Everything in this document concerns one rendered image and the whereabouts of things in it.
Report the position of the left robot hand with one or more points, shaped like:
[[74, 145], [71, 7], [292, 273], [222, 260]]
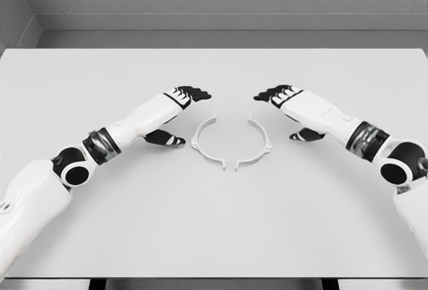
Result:
[[157, 109]]

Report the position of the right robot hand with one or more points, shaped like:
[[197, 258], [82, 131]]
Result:
[[306, 108]]

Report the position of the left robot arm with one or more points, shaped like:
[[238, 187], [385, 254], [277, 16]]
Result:
[[60, 176]]

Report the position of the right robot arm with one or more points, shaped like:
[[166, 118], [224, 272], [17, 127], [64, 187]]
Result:
[[388, 159]]

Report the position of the white pipe clamp half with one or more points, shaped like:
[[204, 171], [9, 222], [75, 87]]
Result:
[[258, 138], [204, 139]]

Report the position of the white table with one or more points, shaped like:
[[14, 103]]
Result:
[[214, 169]]

